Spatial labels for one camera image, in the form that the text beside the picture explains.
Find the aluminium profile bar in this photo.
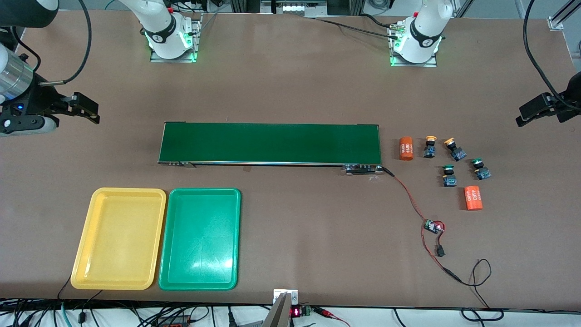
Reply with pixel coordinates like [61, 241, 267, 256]
[547, 0, 581, 31]

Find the yellow plastic tray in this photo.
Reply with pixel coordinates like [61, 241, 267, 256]
[70, 187, 167, 291]

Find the green plastic tray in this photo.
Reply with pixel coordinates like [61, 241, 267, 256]
[158, 188, 241, 291]

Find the green conveyor belt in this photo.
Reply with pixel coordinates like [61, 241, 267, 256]
[157, 121, 384, 176]

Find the red clip lead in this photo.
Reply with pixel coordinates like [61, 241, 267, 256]
[313, 307, 351, 327]

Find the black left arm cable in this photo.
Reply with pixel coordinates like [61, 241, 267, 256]
[523, 0, 581, 112]

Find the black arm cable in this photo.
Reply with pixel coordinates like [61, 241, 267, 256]
[523, 0, 581, 112]
[34, 0, 92, 87]

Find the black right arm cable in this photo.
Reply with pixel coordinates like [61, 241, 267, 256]
[34, 0, 92, 87]

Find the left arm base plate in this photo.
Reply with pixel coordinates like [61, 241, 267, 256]
[389, 25, 438, 68]

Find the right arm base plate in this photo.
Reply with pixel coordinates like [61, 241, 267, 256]
[150, 13, 203, 63]

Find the thin black cable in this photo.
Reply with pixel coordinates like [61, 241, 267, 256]
[447, 258, 505, 322]

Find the conveyor motor bracket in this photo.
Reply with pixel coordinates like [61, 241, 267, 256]
[342, 163, 384, 176]

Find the black cable with plug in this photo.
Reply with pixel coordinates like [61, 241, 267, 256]
[75, 290, 104, 324]

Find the black base supply cable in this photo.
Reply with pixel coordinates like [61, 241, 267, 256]
[313, 13, 402, 40]

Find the grey metal camera mount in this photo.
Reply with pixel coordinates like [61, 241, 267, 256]
[262, 289, 299, 327]

